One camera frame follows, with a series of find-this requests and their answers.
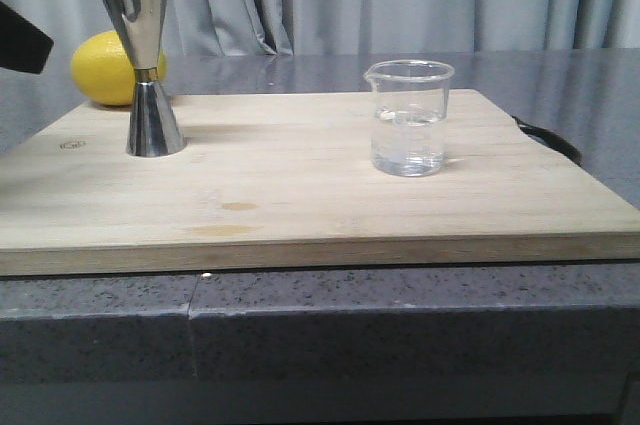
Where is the wooden cutting board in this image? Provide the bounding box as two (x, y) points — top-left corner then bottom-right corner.
(1, 90), (639, 276)

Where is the black cutting board handle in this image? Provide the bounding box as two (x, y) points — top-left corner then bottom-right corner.
(512, 115), (582, 167)

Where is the yellow lemon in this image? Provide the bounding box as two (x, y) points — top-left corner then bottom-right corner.
(70, 30), (169, 107)

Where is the steel hourglass jigger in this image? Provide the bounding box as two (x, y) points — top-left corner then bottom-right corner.
(102, 0), (185, 158)

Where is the clear glass beaker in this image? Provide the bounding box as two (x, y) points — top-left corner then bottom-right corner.
(364, 59), (455, 177)

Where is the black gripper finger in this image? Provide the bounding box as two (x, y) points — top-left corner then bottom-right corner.
(0, 3), (54, 74)

